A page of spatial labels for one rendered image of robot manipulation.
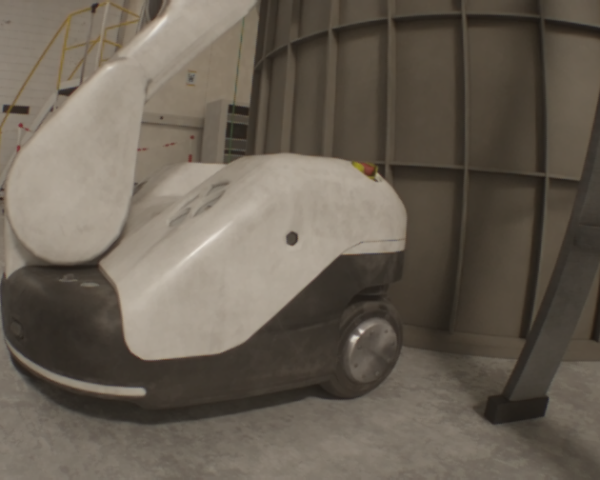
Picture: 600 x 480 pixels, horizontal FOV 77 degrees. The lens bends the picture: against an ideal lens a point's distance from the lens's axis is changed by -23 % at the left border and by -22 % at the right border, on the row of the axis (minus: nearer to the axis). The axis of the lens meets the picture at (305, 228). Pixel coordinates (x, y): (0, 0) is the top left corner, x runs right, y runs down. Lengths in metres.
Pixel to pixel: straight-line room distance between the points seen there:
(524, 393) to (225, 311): 0.45
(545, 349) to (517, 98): 0.60
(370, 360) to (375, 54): 0.77
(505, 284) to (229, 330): 0.70
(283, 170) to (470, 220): 0.59
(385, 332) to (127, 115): 0.48
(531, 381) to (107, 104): 0.72
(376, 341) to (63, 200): 0.49
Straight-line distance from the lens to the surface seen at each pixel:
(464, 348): 1.00
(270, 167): 0.56
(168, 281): 0.49
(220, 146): 8.75
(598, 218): 0.71
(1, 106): 8.33
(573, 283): 0.70
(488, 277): 1.06
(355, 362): 0.68
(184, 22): 0.69
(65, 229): 0.61
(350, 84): 1.22
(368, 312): 0.69
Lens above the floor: 0.32
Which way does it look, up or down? 4 degrees down
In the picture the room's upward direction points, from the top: 3 degrees clockwise
